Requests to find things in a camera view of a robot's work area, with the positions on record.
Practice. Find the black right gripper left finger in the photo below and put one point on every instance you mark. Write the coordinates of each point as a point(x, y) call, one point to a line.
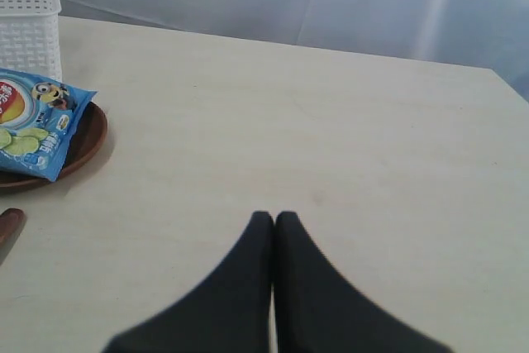
point(227, 312)

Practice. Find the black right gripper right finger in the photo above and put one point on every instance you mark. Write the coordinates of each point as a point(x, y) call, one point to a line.
point(318, 310)

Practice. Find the brown wooden bowl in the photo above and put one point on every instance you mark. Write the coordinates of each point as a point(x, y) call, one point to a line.
point(84, 145)

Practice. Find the brown wooden spoon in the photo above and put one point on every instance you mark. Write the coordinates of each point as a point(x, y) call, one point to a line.
point(11, 221)

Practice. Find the blue Lay's chips bag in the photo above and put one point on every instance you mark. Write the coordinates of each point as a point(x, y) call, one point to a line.
point(39, 117)

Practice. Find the white perforated plastic basket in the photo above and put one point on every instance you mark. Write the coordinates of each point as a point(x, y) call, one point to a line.
point(30, 40)

